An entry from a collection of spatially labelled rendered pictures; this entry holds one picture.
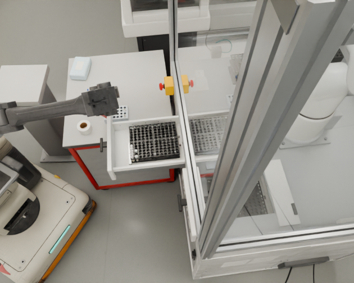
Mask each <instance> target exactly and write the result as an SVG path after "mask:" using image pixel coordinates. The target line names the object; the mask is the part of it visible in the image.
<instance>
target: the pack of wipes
mask: <svg viewBox="0 0 354 283"><path fill-rule="evenodd" d="M91 63H92V61H91V59H90V57H75V59H74V62H73V64H72V68H71V71H70V73H69V76H70V78H71V79H74V80H86V79H87V76H88V73H89V69H90V66H91Z"/></svg>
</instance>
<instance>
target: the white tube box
mask: <svg viewBox="0 0 354 283"><path fill-rule="evenodd" d="M124 108H125V109H126V111H124ZM117 112H118V114H116V115H113V116H111V117H112V121H113V122H119V121H128V120H129V109H128V105H127V106H119V109H117ZM124 114H126V117H124ZM104 121H105V124H107V119H106V118H105V117H104Z"/></svg>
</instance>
